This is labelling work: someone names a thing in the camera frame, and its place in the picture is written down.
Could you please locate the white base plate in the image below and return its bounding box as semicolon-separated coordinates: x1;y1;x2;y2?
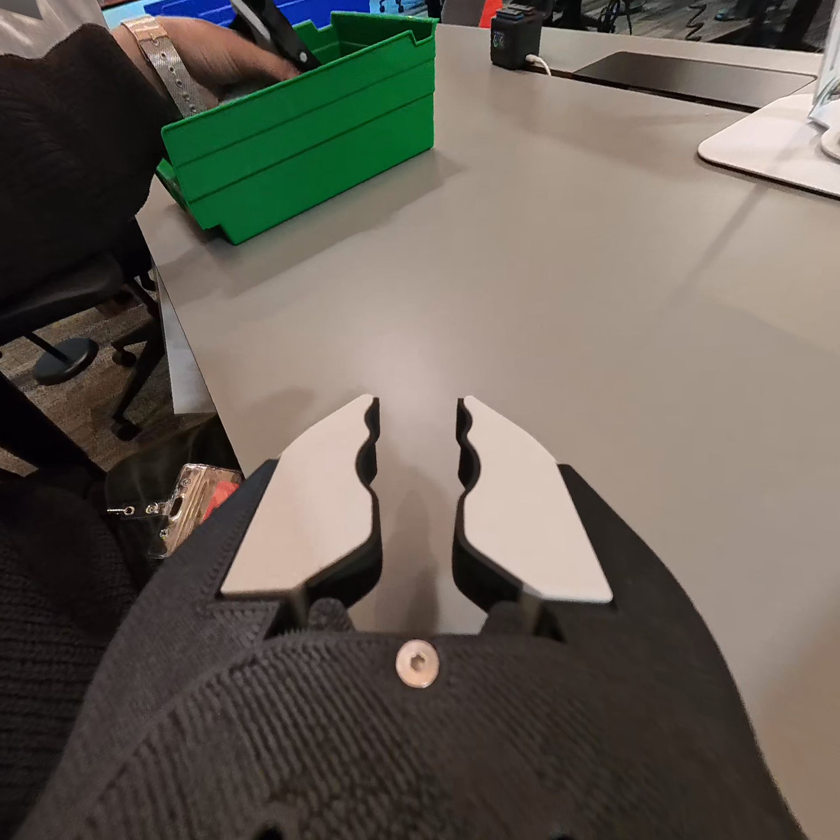
697;92;840;199

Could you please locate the woven wristwatch band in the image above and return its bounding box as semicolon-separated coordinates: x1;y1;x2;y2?
121;16;221;120

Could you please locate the blue plastic bin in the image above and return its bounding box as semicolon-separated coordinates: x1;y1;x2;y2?
143;0;263;19

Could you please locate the black office chair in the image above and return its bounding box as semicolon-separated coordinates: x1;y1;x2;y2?
0;252;165;441

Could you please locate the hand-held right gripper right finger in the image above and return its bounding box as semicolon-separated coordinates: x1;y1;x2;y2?
452;395;614;621

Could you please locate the clear ID badge holder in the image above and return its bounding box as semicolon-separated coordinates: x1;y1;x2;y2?
107;462;245;560

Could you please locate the grey desk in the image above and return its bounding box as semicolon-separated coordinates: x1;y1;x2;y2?
134;23;840;840

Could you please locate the black charger box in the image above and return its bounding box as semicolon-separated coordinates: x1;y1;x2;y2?
491;7;544;70

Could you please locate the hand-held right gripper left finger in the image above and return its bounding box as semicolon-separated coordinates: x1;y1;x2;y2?
220;394;383;631

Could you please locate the person's left hand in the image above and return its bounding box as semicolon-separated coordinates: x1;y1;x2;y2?
157;16;303;105

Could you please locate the green plastic bin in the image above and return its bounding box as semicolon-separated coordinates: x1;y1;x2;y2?
156;12;437;247

